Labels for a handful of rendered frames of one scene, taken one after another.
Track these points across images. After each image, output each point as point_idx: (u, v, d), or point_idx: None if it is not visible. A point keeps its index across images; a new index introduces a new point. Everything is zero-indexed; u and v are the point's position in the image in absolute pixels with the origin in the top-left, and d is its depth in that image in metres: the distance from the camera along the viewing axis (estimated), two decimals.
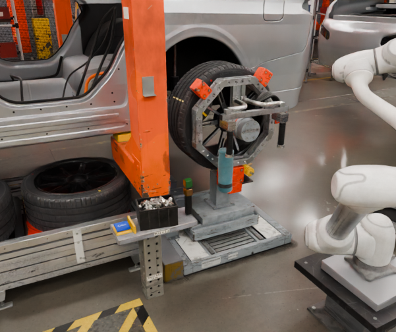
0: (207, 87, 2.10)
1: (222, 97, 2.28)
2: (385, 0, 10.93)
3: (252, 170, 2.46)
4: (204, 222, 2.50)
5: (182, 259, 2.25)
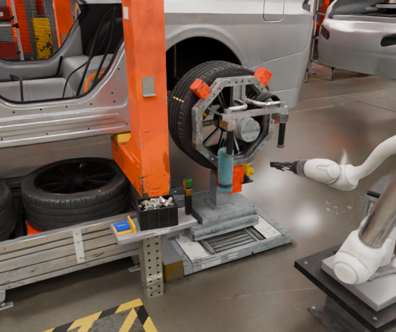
0: (207, 87, 2.10)
1: (222, 97, 2.28)
2: (385, 0, 10.93)
3: (252, 170, 2.46)
4: (204, 222, 2.50)
5: (182, 259, 2.25)
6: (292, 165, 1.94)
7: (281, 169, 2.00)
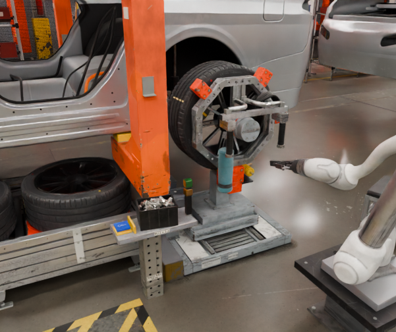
0: (207, 87, 2.10)
1: (222, 97, 2.28)
2: (385, 0, 10.93)
3: (252, 170, 2.46)
4: (204, 222, 2.50)
5: (182, 259, 2.25)
6: (292, 164, 1.94)
7: (281, 168, 2.00)
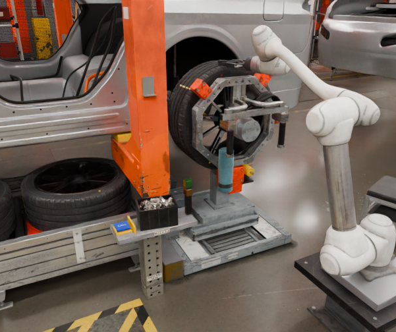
0: (207, 87, 2.10)
1: (228, 95, 2.30)
2: (385, 0, 10.93)
3: (252, 170, 2.46)
4: (204, 222, 2.50)
5: (182, 259, 2.25)
6: None
7: (243, 60, 2.19)
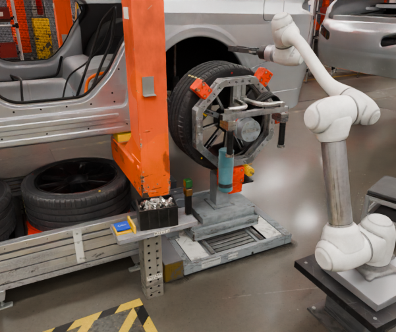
0: (207, 87, 2.10)
1: None
2: (385, 0, 10.93)
3: (252, 170, 2.46)
4: (204, 222, 2.50)
5: (182, 259, 2.25)
6: None
7: None
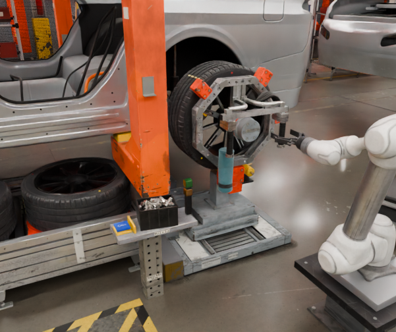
0: (207, 87, 2.10)
1: None
2: (385, 0, 10.93)
3: (252, 170, 2.46)
4: (204, 222, 2.50)
5: (182, 259, 2.25)
6: None
7: (307, 137, 2.10)
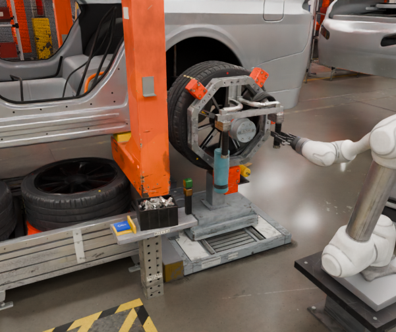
0: (202, 87, 2.09)
1: None
2: (385, 0, 10.93)
3: (248, 170, 2.46)
4: (200, 223, 2.49)
5: (182, 259, 2.25)
6: None
7: (298, 137, 2.10)
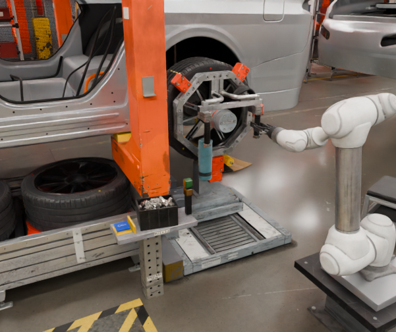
0: (186, 81, 2.25)
1: None
2: (385, 0, 10.93)
3: (232, 160, 2.62)
4: None
5: (182, 259, 2.25)
6: None
7: None
